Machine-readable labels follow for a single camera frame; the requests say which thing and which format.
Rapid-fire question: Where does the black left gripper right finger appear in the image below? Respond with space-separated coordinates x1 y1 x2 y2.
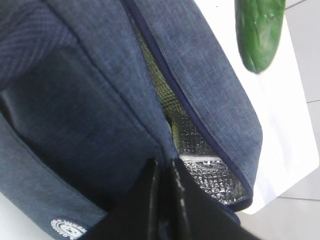
172 159 258 240

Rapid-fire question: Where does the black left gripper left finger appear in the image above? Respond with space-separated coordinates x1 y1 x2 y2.
86 159 160 240

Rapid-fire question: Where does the navy blue lunch bag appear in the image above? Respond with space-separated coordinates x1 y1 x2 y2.
0 0 263 240

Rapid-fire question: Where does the green cucumber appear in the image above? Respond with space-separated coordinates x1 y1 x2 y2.
234 0 286 74

